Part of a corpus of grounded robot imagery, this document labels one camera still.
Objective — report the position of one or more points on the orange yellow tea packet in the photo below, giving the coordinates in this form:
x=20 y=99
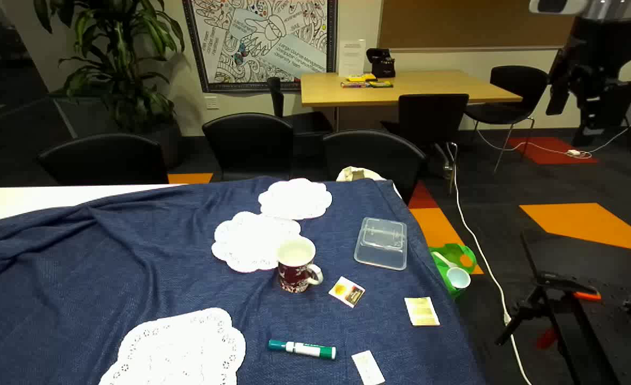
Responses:
x=347 y=292

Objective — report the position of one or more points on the clear plastic container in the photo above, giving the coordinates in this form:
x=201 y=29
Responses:
x=381 y=245

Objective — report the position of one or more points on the framed drawn-on whiteboard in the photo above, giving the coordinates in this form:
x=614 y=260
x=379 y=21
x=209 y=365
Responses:
x=262 y=38

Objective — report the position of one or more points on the green white dry-erase marker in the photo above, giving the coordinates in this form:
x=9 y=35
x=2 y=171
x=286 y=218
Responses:
x=304 y=349

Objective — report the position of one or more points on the large green leafy plant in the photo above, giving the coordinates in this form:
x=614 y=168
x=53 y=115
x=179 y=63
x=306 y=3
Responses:
x=114 y=49

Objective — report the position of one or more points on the brown cork board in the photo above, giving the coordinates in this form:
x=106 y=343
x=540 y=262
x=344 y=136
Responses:
x=471 y=21

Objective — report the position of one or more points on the small white paper packet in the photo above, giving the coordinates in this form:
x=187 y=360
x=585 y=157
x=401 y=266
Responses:
x=369 y=368

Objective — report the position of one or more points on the red patterned white mug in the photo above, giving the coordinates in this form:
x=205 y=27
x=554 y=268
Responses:
x=293 y=277

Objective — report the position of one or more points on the light wooden table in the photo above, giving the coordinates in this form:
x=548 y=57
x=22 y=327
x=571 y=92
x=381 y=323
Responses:
x=412 y=86

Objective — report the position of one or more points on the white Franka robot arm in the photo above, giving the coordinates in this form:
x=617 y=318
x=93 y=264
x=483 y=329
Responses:
x=614 y=7

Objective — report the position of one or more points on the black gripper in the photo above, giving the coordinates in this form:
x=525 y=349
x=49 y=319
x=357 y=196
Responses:
x=600 y=49

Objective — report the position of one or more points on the pale plastic measuring scoop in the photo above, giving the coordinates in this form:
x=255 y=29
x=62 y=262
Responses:
x=457 y=278

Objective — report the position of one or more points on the cream rounded object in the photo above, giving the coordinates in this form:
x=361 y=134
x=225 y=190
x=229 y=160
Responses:
x=357 y=173

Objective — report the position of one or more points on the pale yellow paper packet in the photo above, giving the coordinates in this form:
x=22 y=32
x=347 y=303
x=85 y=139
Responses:
x=422 y=310

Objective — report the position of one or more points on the yellow flat object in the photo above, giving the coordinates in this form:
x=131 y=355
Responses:
x=361 y=80

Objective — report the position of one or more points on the white paper sign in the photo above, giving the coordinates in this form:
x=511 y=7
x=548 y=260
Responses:
x=351 y=57

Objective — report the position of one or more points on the black office chair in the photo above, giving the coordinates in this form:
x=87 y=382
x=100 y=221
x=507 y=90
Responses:
x=371 y=153
x=300 y=121
x=433 y=114
x=518 y=82
x=102 y=159
x=250 y=141

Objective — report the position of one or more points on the white paper doily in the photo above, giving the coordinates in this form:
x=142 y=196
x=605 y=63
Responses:
x=176 y=354
x=296 y=200
x=247 y=242

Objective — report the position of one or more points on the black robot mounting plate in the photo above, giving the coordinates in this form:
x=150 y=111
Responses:
x=578 y=343

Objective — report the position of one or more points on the black bag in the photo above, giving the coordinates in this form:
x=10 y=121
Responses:
x=381 y=63

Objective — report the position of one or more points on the blue fabric cloth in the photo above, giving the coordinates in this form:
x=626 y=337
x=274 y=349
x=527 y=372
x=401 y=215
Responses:
x=79 y=284

